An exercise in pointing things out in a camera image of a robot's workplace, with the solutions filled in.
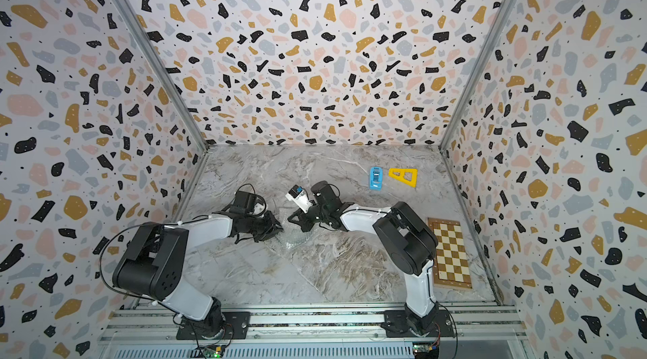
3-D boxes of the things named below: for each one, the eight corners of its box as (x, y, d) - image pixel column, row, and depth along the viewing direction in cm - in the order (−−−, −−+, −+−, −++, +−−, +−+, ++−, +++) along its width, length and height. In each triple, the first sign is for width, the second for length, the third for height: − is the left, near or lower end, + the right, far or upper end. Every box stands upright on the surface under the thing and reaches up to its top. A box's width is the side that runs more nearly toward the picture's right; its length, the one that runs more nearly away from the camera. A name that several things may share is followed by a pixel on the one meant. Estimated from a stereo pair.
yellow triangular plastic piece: (390, 187, 110) (391, 184, 109) (388, 171, 116) (388, 168, 114) (420, 187, 110) (421, 184, 109) (416, 171, 116) (417, 168, 114)
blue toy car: (369, 190, 108) (370, 184, 105) (370, 172, 115) (371, 166, 112) (380, 191, 108) (382, 185, 105) (380, 172, 114) (382, 167, 111)
